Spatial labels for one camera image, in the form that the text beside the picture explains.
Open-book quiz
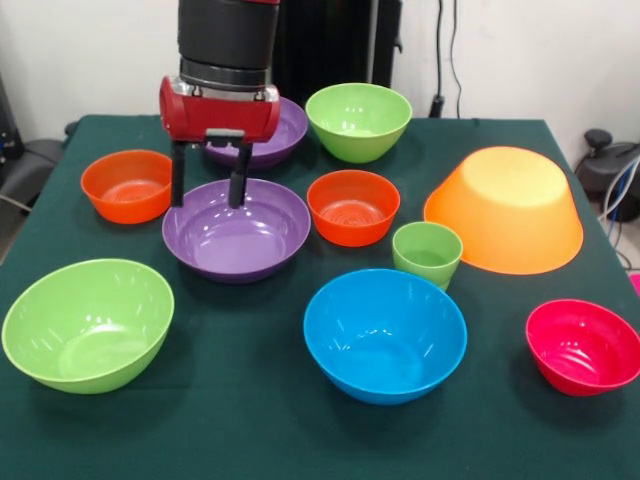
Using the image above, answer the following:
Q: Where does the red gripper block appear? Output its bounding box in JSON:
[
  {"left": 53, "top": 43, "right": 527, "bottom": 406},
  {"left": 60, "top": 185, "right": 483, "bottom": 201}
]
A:
[{"left": 158, "top": 75, "right": 283, "bottom": 210}]

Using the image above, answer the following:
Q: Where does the purple plastic bowl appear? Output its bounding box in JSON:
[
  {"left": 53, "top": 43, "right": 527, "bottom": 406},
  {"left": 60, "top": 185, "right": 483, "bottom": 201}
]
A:
[
  {"left": 202, "top": 96, "right": 310, "bottom": 173},
  {"left": 161, "top": 178, "right": 312, "bottom": 285}
]

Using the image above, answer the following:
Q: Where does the green plastic bowl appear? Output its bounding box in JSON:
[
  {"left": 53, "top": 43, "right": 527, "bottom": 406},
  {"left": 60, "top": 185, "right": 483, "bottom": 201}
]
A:
[
  {"left": 304, "top": 82, "right": 413, "bottom": 165},
  {"left": 1, "top": 257, "right": 176, "bottom": 396}
]

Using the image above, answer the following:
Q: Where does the large orange plastic bowl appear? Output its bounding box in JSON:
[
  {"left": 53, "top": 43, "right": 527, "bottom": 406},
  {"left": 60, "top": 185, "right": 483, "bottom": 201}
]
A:
[{"left": 422, "top": 145, "right": 585, "bottom": 276}]

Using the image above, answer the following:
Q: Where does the orange-red plastic bowl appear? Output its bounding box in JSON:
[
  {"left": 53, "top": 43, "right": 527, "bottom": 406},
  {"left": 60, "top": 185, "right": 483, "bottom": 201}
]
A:
[
  {"left": 306, "top": 169, "right": 402, "bottom": 248},
  {"left": 79, "top": 149, "right": 176, "bottom": 225}
]

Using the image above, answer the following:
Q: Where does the blue plastic bowl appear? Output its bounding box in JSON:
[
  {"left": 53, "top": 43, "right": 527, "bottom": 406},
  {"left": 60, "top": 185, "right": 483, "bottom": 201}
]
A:
[{"left": 302, "top": 268, "right": 469, "bottom": 407}]

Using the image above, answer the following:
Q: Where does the dark green tablecloth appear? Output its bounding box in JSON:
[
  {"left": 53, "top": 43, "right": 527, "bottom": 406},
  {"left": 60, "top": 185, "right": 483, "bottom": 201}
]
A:
[{"left": 0, "top": 114, "right": 640, "bottom": 480}]

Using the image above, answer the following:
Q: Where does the pink plastic bowl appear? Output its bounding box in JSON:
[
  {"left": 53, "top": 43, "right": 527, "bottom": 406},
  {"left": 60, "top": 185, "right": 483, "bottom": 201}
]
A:
[{"left": 524, "top": 298, "right": 640, "bottom": 398}]

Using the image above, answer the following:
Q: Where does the black pedestal foot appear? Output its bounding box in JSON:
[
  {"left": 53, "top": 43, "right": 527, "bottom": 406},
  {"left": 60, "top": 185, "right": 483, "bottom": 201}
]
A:
[
  {"left": 574, "top": 128, "right": 640, "bottom": 221},
  {"left": 0, "top": 138, "right": 69, "bottom": 211}
]

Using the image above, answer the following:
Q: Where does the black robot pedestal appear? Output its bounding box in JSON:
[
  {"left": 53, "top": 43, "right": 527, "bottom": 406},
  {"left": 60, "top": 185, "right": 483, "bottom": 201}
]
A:
[{"left": 272, "top": 0, "right": 404, "bottom": 109}]

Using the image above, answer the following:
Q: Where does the black wall cable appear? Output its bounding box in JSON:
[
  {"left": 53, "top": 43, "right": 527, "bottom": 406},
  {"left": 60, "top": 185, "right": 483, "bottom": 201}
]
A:
[
  {"left": 429, "top": 0, "right": 447, "bottom": 119},
  {"left": 449, "top": 0, "right": 464, "bottom": 120}
]

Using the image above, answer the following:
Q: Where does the blue cable bundle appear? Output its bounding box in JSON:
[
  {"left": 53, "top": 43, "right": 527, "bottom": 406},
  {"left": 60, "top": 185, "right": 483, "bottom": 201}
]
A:
[{"left": 597, "top": 157, "right": 640, "bottom": 226}]

